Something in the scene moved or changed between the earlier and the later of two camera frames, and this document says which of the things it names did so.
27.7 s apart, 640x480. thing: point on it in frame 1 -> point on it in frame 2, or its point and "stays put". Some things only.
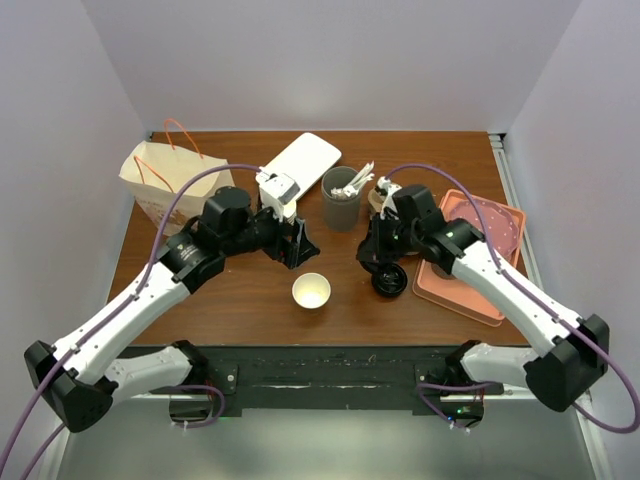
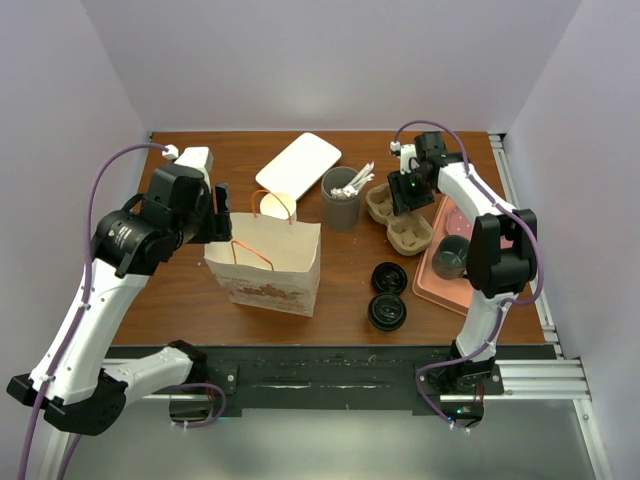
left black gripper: (303, 246) -> (220, 223)
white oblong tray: (308, 159) stays put
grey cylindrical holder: (339, 214) stays put
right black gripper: (373, 249) -> (401, 198)
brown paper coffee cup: (311, 290) -> (387, 312)
